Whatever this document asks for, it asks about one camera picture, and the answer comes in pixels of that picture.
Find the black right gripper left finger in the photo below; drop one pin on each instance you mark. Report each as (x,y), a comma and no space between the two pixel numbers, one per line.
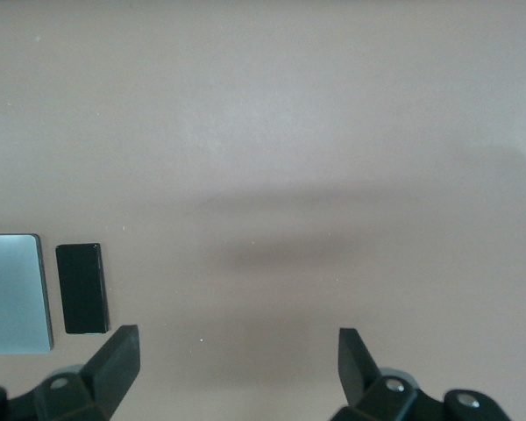
(109,368)

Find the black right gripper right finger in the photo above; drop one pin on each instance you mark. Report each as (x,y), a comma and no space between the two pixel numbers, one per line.
(359,377)

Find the black smartphone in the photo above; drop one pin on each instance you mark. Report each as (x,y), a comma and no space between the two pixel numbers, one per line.
(82,289)

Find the silver closed laptop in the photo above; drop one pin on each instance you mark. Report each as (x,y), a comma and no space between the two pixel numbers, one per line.
(13,294)

